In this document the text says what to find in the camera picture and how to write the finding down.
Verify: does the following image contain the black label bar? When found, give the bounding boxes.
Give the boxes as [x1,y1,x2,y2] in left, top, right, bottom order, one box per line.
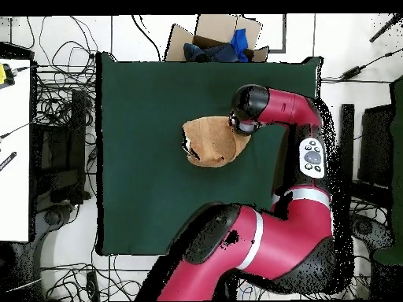
[0,151,17,172]

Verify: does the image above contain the black tripod leg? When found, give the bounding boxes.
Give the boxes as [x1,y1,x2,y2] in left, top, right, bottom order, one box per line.
[368,13,403,43]

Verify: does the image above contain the brown cardboard box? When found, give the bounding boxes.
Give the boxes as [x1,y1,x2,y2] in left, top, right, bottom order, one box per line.
[164,13,271,63]

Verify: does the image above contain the dark green table cloth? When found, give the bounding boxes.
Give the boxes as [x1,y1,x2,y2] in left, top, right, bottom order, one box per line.
[95,51,324,256]

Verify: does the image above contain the black upright bar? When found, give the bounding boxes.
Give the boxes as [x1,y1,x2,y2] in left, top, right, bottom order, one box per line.
[338,103,356,190]

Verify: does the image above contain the bright blue cloth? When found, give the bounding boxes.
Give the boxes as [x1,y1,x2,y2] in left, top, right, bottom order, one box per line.
[230,28,250,63]

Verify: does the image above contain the navy blue garment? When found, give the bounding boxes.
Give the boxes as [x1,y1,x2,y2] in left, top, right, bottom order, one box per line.
[183,42,240,63]

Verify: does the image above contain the tan terry towel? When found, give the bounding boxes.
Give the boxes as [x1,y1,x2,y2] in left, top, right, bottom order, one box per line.
[181,115,252,168]

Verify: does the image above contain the black box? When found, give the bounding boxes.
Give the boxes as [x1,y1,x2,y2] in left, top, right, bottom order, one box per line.
[357,103,394,190]

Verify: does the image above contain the white side table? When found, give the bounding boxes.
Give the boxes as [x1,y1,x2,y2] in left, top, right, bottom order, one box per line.
[0,57,32,243]

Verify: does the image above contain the black floor cable tangle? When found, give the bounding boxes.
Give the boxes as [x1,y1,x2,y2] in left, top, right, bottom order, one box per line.
[40,262,142,302]
[26,15,98,127]

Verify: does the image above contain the yellow black tool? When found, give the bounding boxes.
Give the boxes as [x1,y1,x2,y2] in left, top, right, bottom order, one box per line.
[0,62,17,90]

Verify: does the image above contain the black equipment stand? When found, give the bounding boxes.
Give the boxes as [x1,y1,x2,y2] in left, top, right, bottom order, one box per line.
[32,89,87,205]

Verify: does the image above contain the black power strip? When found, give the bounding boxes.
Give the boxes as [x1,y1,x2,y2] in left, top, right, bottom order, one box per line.
[86,271,101,302]

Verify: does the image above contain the black power adapter with cable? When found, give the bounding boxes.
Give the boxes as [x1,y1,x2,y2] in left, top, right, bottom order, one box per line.
[320,46,403,85]

